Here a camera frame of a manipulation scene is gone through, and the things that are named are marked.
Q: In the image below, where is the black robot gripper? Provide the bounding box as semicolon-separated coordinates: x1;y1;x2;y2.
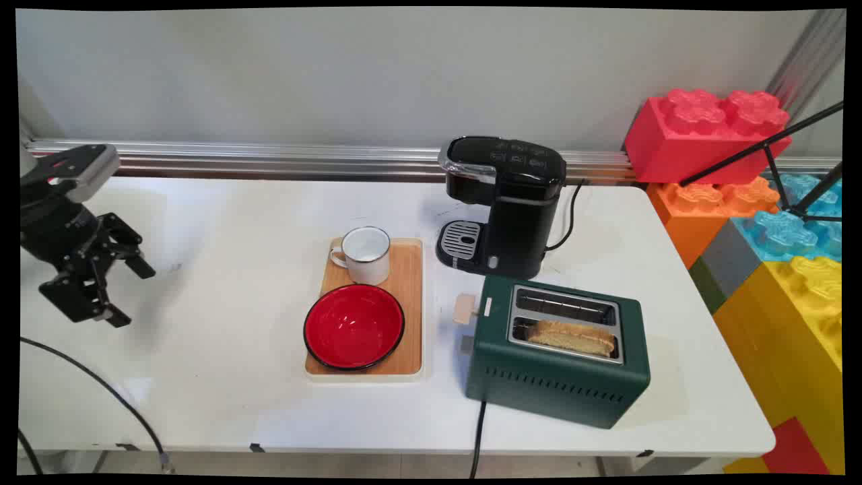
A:
20;176;157;329

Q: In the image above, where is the red bowl with black rim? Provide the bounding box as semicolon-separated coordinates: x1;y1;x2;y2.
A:
303;284;406;372

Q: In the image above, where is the white enamel mug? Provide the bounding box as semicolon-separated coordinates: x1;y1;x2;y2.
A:
329;226;392;286

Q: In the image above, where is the wooden serving tray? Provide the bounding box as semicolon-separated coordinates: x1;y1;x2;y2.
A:
304;236;425;382

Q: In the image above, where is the wooden toaster lever knob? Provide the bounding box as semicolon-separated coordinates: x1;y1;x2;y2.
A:
453;292;483;326

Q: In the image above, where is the black coffee maker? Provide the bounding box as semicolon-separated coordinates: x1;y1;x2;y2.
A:
435;135;567;282

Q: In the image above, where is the green two-slot toaster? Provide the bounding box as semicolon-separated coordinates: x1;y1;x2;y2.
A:
465;274;652;430

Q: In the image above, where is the slice of toast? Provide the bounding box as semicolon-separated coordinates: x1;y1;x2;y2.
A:
527;320;617;358

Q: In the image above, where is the big orange toy brick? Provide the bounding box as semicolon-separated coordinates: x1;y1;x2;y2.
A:
646;176;782;270

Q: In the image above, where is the dark green toy brick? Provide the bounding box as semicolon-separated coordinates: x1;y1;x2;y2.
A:
688;255;729;316

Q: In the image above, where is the big red toy brick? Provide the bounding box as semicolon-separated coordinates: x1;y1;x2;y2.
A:
624;88;793;187

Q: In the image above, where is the big grey toy brick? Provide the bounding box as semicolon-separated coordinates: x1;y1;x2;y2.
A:
700;218;763;302

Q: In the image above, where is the black tripod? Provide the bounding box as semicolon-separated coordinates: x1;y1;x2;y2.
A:
679;100;845;224

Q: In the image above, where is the big blue toy brick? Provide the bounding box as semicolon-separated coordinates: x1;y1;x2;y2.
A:
732;171;844;264

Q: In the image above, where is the big yellow toy brick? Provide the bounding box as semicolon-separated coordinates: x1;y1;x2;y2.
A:
712;255;845;475

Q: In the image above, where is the small red toy brick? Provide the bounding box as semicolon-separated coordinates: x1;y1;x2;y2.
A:
761;416;832;476

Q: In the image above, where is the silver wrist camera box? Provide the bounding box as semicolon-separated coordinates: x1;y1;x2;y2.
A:
20;144;121;204

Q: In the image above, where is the long black hanging cable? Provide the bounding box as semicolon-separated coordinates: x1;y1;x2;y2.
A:
19;336;174;474

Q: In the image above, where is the short black hanging cable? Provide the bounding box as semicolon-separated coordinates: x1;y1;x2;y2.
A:
18;427;44;476

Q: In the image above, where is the aluminium rail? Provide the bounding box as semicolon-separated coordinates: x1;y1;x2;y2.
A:
24;138;842;184

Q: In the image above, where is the black toaster power cable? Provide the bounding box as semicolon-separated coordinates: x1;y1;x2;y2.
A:
469;400;488;478

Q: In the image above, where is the black coffee maker cable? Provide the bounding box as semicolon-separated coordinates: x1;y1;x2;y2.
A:
544;179;585;252

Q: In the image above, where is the aluminium corner post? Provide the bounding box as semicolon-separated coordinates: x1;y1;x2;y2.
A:
766;9;847;123

